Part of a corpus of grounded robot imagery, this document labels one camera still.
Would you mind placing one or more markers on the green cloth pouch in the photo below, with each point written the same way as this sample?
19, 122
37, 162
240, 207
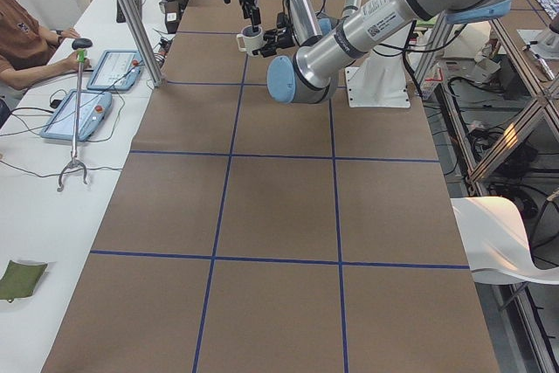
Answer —
20, 280

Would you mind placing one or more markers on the white curled paper sheet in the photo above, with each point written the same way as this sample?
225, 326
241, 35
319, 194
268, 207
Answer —
496, 243

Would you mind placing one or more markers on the person in brown shirt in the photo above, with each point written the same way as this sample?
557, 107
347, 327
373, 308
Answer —
27, 48

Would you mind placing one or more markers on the white ribbed mug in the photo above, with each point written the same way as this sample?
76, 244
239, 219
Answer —
250, 40

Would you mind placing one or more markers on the aluminium frame post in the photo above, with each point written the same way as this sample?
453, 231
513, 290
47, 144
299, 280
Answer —
140, 37

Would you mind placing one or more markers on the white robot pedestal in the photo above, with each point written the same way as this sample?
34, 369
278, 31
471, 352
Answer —
379, 81

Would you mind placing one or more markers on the far blue teach pendant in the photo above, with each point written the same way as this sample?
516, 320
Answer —
116, 70

